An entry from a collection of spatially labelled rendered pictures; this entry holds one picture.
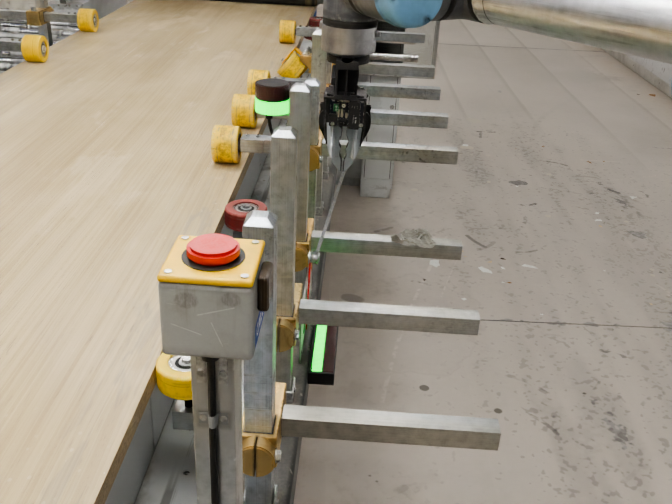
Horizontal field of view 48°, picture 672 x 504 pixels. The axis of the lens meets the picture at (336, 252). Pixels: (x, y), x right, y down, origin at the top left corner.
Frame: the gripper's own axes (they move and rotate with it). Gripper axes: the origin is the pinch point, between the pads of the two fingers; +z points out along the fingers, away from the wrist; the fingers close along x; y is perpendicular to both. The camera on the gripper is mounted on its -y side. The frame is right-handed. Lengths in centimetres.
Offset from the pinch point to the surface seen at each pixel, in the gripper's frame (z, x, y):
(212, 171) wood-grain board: 11.1, -27.6, -20.3
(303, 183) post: 2.8, -6.6, 4.2
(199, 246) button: -22, -9, 79
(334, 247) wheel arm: 17.1, -0.6, -0.1
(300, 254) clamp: 15.5, -6.5, 6.9
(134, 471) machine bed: 35, -28, 44
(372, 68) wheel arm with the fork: 6, 6, -100
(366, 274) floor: 101, 10, -146
